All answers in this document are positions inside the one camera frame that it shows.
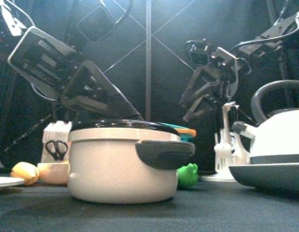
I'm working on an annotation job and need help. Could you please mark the white knife block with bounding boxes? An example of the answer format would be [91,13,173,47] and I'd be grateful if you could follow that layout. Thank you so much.
[41,121,73,165]

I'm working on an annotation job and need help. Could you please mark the cream toy cup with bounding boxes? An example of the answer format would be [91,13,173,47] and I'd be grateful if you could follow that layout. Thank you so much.
[35,161,71,186]

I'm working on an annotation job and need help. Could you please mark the grey metal frame pole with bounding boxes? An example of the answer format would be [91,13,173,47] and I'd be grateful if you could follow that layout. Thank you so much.
[145,0,153,121]

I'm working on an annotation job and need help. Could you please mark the green toy vegetable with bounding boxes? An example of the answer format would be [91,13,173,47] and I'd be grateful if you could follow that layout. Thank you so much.
[175,162,200,189]

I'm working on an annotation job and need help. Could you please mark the white kettle with grey handle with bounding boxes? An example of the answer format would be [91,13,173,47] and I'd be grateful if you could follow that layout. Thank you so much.
[230,80,299,166]

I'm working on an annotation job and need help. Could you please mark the black pot lid with knob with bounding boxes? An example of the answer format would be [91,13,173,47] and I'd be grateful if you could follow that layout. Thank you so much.
[70,118,181,136]

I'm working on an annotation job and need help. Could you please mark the white pot with grey handle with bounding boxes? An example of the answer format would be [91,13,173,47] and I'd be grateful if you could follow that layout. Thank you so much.
[66,126,196,205]

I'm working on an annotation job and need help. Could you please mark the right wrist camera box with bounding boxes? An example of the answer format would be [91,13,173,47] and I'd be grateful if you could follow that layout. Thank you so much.
[188,39,214,66]

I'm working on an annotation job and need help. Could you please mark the white toy spatula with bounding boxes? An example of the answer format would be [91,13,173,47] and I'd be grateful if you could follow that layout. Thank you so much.
[233,132,252,166]

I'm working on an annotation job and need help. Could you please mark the yellow toy lemon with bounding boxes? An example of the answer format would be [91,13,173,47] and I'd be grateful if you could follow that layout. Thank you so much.
[9,161,41,186]

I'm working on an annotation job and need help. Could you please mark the white plate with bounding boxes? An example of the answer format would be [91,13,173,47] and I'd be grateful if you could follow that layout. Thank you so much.
[0,176,26,193]

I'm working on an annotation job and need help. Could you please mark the black toy scissors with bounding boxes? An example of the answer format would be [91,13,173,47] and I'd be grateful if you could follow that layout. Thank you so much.
[45,140,70,161]

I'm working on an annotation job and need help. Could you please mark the grey tray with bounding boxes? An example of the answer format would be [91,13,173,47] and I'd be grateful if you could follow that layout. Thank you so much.
[228,162,299,196]

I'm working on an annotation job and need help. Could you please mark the white utensil stand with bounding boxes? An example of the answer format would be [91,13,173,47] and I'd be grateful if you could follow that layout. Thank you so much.
[201,101,253,183]

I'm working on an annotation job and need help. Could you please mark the teal container with orange lid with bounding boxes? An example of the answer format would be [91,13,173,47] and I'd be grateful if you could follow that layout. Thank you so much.
[161,121,198,142]

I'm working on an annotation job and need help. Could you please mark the white toy fork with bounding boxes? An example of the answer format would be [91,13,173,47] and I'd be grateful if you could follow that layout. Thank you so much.
[214,132,233,173]

